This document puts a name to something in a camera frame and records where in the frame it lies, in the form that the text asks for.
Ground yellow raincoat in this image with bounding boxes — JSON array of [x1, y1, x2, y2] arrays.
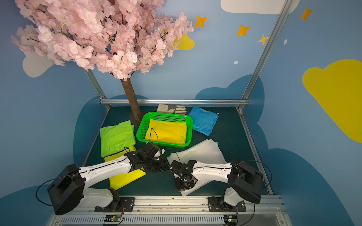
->
[[145, 119, 187, 145]]

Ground green plastic basket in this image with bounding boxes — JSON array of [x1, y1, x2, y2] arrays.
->
[[136, 112, 193, 148]]

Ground white raincoat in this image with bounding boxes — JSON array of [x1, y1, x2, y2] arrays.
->
[[167, 139, 228, 196]]

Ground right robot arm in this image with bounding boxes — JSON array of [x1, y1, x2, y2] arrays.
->
[[170, 160, 264, 206]]

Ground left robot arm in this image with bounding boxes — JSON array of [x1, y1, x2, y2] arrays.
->
[[47, 143, 170, 215]]

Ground lime green folded raincoat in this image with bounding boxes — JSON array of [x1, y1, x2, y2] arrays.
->
[[100, 121, 136, 158]]

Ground yellow-green folded raincoat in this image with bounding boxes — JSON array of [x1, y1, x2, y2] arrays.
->
[[104, 151, 146, 190]]

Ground blue folded raincoat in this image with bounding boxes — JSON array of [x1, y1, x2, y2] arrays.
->
[[188, 106, 219, 136]]

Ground beige work glove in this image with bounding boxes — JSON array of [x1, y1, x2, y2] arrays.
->
[[157, 104, 187, 115]]

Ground right circuit board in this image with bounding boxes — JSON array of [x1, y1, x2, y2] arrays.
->
[[223, 215, 239, 226]]

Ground circuit board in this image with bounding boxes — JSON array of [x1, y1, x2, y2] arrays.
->
[[223, 215, 239, 226], [104, 215, 123, 225]]

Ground left circuit board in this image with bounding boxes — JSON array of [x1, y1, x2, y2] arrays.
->
[[104, 215, 123, 225]]

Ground pink cherry blossom tree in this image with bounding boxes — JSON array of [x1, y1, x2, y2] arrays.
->
[[12, 0, 194, 121]]

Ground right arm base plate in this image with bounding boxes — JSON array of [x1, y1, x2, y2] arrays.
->
[[207, 196, 247, 212]]

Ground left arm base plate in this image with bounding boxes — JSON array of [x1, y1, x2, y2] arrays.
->
[[94, 197, 135, 212]]

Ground aluminium frame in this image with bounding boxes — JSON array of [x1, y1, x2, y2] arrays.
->
[[45, 0, 296, 226]]

